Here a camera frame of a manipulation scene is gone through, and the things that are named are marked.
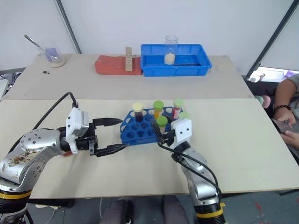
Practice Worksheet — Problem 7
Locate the green-capped yellow liquid test tube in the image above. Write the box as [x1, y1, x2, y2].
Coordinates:
[156, 115, 169, 134]

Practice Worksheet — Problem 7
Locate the green-capped orange liquid test tube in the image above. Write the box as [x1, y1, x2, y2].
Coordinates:
[152, 100, 164, 120]

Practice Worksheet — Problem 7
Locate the red cloth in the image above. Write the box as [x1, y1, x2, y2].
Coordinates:
[94, 55, 143, 76]

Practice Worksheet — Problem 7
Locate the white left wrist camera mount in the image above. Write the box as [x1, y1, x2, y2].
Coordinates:
[65, 107, 91, 155]

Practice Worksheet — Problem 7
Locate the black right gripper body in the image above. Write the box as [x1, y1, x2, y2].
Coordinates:
[159, 130, 177, 147]

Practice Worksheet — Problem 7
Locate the yellow-capped dark liquid test tube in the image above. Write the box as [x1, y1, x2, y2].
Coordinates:
[132, 102, 144, 123]

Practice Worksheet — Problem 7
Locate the wooden strip with holes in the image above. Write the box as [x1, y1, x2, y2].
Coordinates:
[124, 46, 134, 72]

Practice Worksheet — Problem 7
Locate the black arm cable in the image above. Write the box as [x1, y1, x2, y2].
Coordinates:
[157, 137, 223, 199]
[31, 91, 79, 130]

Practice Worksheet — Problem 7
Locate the green-capped red liquid test tube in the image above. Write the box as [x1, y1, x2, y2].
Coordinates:
[172, 98, 185, 119]

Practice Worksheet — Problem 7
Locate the pink and green round object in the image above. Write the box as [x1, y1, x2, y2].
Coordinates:
[254, 94, 272, 109]

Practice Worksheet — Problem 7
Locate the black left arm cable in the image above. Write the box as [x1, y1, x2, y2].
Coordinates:
[31, 91, 79, 130]

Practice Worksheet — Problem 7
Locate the dark bead bracelet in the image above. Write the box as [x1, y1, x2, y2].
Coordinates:
[273, 105, 293, 112]

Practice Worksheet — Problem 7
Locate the glass beaker with purple insert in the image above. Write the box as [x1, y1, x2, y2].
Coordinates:
[43, 45, 66, 68]

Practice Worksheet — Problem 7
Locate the blue test tube rack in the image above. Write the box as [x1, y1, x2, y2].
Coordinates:
[120, 106, 185, 146]

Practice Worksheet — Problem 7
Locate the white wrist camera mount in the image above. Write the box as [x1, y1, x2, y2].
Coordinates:
[65, 107, 91, 155]
[170, 117, 193, 149]

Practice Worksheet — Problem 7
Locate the dark slanted tent pole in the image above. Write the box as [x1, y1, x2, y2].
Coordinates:
[57, 0, 83, 55]

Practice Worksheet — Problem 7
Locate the blue plastic bin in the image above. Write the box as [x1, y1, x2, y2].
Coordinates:
[140, 43, 213, 77]

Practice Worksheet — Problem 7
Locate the clear beaker with beige powder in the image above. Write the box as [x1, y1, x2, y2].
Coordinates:
[163, 35, 179, 66]

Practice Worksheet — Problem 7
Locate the person's left hand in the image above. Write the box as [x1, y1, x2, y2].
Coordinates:
[283, 130, 299, 147]

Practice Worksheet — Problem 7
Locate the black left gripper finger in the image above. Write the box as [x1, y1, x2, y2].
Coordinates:
[93, 118, 123, 128]
[94, 143, 130, 158]

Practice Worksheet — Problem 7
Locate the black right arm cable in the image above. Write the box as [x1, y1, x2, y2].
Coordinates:
[157, 137, 223, 199]

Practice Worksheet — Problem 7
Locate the person's right hand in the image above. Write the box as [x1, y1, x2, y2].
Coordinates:
[272, 109, 297, 126]

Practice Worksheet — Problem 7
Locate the white floor cable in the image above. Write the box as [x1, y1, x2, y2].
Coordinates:
[45, 205, 57, 224]

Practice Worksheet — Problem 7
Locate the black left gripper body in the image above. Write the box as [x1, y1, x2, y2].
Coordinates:
[75, 122, 99, 157]

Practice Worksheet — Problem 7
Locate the black smartphone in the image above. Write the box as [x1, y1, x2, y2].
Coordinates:
[271, 118, 293, 134]

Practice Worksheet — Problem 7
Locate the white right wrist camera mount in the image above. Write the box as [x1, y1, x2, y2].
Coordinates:
[170, 117, 193, 149]

